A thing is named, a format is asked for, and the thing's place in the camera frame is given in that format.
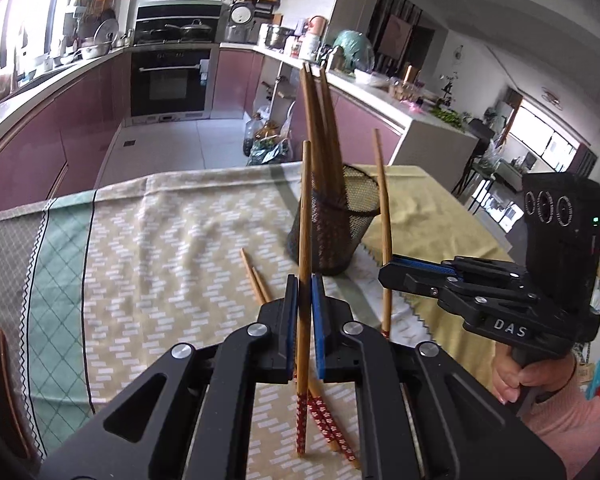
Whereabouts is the dark wooden chopstick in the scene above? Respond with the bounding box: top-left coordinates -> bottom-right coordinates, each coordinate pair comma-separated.
240,248 -> 342,452

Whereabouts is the person's right hand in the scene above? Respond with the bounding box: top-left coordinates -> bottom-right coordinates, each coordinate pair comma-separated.
491,342 -> 577,404

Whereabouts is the yellow cloth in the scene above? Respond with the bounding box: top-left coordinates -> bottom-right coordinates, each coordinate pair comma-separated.
339,166 -> 508,387

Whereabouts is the black mesh utensil holder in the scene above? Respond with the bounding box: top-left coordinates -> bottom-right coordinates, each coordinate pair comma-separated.
287,165 -> 380,276

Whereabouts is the patterned beige tablecloth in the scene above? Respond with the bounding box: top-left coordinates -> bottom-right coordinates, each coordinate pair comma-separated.
0,161 -> 432,480

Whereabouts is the bag of green vegetables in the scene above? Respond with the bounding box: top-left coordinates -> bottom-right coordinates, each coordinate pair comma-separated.
242,134 -> 294,166

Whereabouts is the pink thermos jug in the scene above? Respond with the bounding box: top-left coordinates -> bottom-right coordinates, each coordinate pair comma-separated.
301,15 -> 328,61

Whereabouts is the steel stock pot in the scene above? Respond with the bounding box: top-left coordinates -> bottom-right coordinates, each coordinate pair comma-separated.
265,24 -> 294,50

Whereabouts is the white rice cooker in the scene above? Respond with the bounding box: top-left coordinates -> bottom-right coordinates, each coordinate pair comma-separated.
224,2 -> 254,44

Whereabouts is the black built-in oven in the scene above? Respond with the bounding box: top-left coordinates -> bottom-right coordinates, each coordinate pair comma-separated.
130,48 -> 213,118

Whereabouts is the black wok on stove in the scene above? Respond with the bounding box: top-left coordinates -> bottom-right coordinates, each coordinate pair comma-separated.
164,18 -> 214,41

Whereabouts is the black camera box right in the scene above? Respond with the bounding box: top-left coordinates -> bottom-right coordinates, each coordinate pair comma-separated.
522,172 -> 600,316

